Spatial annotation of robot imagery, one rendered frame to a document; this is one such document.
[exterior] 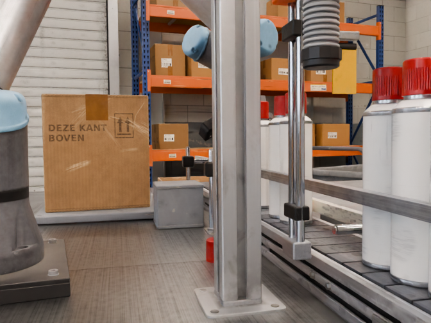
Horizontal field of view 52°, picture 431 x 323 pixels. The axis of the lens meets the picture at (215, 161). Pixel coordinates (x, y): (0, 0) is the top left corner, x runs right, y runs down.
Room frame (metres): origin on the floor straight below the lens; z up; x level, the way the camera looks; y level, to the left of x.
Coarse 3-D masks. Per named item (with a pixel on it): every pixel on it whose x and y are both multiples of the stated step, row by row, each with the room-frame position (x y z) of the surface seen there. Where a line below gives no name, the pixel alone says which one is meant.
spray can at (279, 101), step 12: (276, 96) 0.74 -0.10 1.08; (276, 108) 0.74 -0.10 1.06; (276, 120) 0.73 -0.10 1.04; (276, 132) 0.73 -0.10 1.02; (276, 144) 0.73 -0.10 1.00; (276, 156) 0.73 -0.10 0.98; (276, 168) 0.73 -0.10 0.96; (276, 192) 0.73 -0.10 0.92; (276, 204) 0.73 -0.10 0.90; (276, 216) 0.73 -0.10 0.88
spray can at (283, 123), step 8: (280, 120) 0.70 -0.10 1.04; (280, 128) 0.69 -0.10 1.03; (280, 136) 0.69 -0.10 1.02; (280, 144) 0.69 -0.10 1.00; (280, 152) 0.69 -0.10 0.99; (280, 160) 0.69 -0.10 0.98; (280, 168) 0.69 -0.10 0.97; (280, 184) 0.69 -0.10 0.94; (280, 192) 0.69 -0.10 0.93; (288, 192) 0.68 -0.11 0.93; (280, 200) 0.69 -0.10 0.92; (288, 200) 0.68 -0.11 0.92; (280, 208) 0.69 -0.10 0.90; (280, 216) 0.69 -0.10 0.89
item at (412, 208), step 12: (276, 180) 0.66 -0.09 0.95; (312, 180) 0.54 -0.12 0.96; (324, 192) 0.51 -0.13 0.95; (336, 192) 0.48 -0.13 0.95; (348, 192) 0.46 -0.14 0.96; (360, 192) 0.43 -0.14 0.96; (372, 192) 0.42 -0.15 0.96; (372, 204) 0.41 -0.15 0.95; (384, 204) 0.39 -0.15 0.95; (396, 204) 0.38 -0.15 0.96; (408, 204) 0.36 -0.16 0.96; (420, 204) 0.35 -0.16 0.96; (408, 216) 0.36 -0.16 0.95; (420, 216) 0.35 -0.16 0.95
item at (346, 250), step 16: (272, 224) 0.69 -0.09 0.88; (288, 224) 0.68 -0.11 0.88; (320, 224) 0.68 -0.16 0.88; (320, 240) 0.57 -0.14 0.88; (336, 240) 0.57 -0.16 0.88; (352, 240) 0.57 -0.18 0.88; (336, 256) 0.49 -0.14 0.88; (352, 256) 0.49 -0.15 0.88; (368, 272) 0.43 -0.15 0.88; (384, 272) 0.43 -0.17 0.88; (384, 288) 0.40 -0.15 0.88; (400, 288) 0.39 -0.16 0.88; (416, 288) 0.39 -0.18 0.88; (416, 304) 0.35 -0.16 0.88
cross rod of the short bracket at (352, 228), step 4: (340, 224) 0.52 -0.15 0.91; (344, 224) 0.52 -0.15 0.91; (348, 224) 0.52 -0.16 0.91; (352, 224) 0.52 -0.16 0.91; (356, 224) 0.52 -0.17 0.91; (360, 224) 0.52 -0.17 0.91; (332, 228) 0.52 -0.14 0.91; (336, 228) 0.52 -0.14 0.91; (340, 228) 0.52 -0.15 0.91; (344, 228) 0.52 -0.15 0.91; (348, 228) 0.52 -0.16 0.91; (352, 228) 0.52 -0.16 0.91; (356, 228) 0.52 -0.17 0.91; (360, 228) 0.52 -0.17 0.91; (332, 232) 0.52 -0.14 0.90; (336, 232) 0.52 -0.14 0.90; (340, 232) 0.52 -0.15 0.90; (344, 232) 0.52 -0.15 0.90; (348, 232) 0.52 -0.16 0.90; (352, 232) 0.52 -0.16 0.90; (356, 232) 0.52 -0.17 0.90; (360, 232) 0.52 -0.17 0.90
